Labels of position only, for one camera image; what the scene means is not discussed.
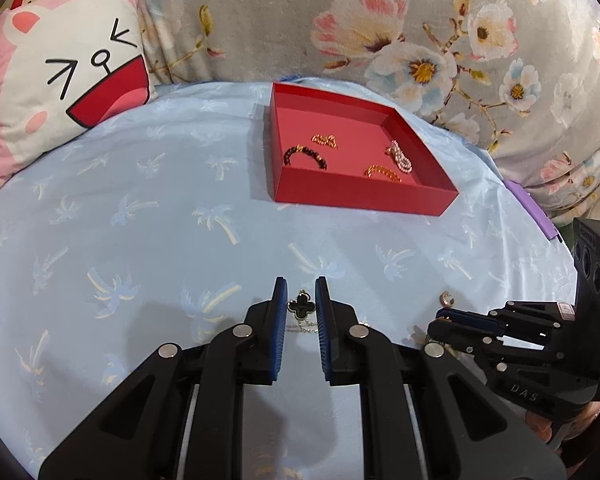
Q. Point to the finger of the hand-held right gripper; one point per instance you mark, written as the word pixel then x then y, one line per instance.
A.
pixel 460 314
pixel 460 332

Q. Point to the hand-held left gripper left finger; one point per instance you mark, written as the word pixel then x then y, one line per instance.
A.
pixel 279 330

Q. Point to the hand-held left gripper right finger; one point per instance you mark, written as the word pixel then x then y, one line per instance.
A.
pixel 325 330

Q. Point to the small c-shaped crystal earring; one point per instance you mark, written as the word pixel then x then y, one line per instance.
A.
pixel 447 300

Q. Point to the gold bangle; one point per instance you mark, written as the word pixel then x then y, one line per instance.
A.
pixel 380 171

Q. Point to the red cardboard box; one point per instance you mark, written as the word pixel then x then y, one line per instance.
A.
pixel 340 160

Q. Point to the gold watch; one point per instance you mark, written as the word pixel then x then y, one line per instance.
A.
pixel 325 139

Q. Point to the purple flat object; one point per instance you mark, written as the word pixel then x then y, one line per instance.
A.
pixel 535 210

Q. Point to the grey floral blanket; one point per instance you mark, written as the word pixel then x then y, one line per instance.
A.
pixel 280 20

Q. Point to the white cat face pillow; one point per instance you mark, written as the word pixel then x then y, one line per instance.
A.
pixel 65 85

